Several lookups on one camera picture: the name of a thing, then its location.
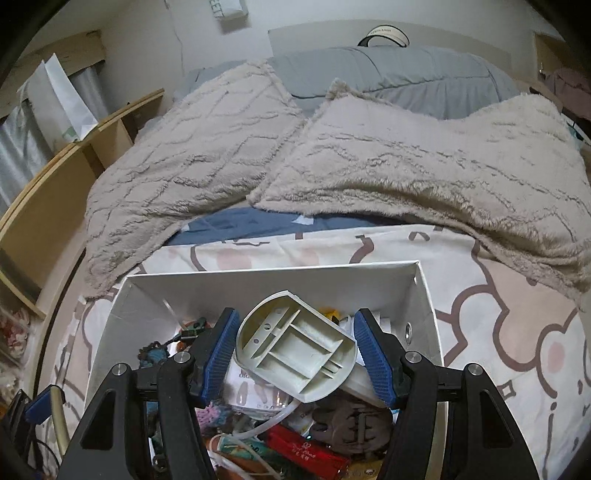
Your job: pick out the white black headband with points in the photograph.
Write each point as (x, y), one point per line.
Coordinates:
(383, 31)

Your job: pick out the wooden wardrobe niche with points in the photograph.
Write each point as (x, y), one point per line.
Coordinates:
(547, 50)

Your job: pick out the beige fluffy blanket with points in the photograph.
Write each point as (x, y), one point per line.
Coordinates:
(415, 175)

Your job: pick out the grey pillow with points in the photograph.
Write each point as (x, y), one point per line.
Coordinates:
(415, 78)

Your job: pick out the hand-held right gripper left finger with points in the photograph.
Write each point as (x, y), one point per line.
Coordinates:
(219, 357)

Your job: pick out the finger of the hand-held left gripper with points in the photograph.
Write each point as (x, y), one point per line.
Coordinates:
(44, 406)

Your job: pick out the grey headboard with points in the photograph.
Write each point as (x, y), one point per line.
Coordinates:
(314, 41)

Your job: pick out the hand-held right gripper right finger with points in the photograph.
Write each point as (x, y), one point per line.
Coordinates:
(374, 362)

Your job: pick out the clear storage bin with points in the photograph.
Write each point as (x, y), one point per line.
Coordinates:
(14, 337)

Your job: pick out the grey curtain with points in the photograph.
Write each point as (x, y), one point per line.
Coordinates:
(18, 152)

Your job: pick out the white paper bag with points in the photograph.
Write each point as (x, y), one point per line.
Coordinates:
(55, 101)

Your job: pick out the blue purple crocheted piece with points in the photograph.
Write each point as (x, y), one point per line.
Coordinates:
(154, 354)

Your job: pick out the grey watch link tool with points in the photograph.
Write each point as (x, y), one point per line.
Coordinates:
(295, 350)

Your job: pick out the white printed card packet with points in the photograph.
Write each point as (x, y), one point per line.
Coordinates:
(249, 392)

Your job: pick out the white cardboard box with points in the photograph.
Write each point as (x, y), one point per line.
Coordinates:
(277, 281)

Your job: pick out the red lighter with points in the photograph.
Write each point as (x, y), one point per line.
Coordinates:
(304, 450)

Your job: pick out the brown hair claw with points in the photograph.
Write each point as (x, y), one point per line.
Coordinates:
(346, 429)

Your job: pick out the wooden shelf unit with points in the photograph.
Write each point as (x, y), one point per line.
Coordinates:
(60, 184)

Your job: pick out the pile of clothes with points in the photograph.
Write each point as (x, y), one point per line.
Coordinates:
(572, 87)

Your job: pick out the pink crocheted piece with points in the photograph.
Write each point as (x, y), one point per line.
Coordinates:
(214, 415)

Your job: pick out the white wall fixture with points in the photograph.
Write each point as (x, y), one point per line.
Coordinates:
(233, 16)

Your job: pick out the dark blue bedsheet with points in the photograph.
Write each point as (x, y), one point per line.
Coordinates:
(231, 226)

